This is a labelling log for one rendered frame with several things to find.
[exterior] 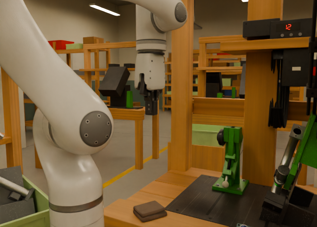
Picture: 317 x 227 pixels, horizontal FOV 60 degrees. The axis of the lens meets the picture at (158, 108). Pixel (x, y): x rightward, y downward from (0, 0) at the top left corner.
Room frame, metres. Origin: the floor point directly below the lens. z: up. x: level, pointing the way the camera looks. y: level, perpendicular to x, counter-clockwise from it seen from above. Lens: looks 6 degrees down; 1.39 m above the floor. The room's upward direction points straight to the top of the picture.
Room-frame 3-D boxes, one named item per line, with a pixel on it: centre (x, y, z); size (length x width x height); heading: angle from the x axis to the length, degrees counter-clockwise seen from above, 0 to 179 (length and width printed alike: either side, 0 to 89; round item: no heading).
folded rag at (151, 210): (0.93, 0.03, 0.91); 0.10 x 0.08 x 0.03; 120
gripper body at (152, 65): (0.78, 0.02, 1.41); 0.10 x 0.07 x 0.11; 151
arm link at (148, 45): (0.78, 0.02, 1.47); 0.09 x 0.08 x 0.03; 151
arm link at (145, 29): (0.77, 0.02, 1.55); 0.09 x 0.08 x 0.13; 42
